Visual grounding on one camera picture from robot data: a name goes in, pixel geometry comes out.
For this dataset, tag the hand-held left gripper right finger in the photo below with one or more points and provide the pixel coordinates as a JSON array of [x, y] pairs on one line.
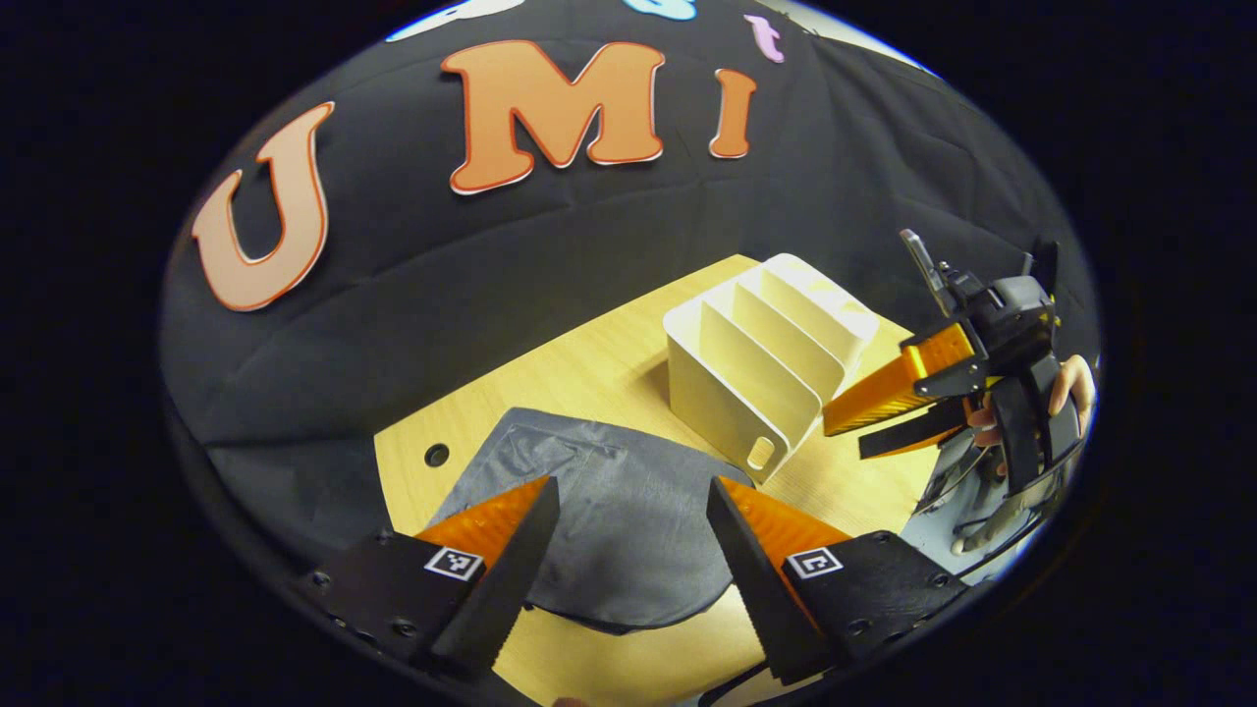
[[756, 589]]

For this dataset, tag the grey schoolbag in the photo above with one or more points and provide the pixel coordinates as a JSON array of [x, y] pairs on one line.
[[628, 520]]

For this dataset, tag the white bookshelf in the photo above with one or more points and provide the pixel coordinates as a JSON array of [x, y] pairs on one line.
[[727, 403]]

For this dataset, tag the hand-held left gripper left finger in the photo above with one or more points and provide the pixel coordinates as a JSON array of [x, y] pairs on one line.
[[511, 589]]

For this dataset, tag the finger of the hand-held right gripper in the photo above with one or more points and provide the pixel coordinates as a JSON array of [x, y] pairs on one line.
[[913, 432], [884, 388]]

